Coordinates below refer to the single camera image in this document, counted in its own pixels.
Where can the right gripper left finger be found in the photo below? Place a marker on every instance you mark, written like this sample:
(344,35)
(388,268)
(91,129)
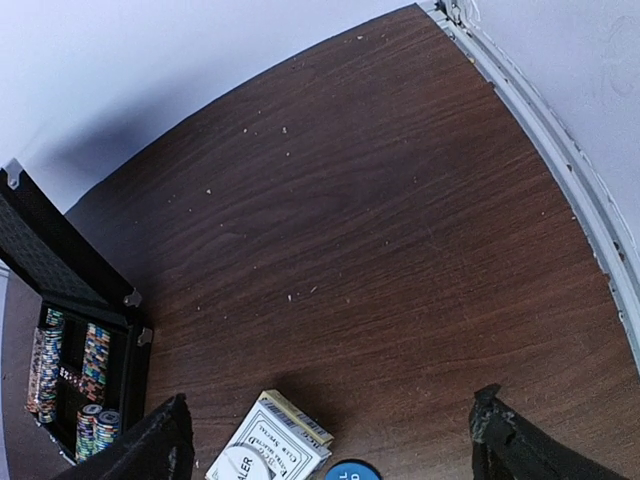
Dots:
(160,446)

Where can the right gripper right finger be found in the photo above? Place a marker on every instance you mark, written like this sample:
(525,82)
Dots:
(505,445)

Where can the black poker set case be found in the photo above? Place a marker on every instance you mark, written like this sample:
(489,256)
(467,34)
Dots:
(47,253)

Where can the white playing card box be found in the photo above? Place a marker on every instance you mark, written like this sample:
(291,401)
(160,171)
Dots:
(291,443)

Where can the blue small blind button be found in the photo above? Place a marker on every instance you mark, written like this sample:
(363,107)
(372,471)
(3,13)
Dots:
(352,470)

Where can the teal chip row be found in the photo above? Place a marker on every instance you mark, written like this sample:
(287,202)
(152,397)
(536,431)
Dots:
(106,429)

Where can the green blue chip row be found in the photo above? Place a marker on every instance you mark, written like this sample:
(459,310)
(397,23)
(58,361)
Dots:
(85,431)

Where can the right back chip row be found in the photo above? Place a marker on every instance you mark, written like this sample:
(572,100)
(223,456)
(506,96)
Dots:
(93,377)

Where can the red dice row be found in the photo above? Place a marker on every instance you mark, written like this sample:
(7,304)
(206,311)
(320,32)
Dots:
(71,377)

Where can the grey chip row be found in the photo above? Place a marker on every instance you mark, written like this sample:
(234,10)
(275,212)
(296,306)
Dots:
(45,366)

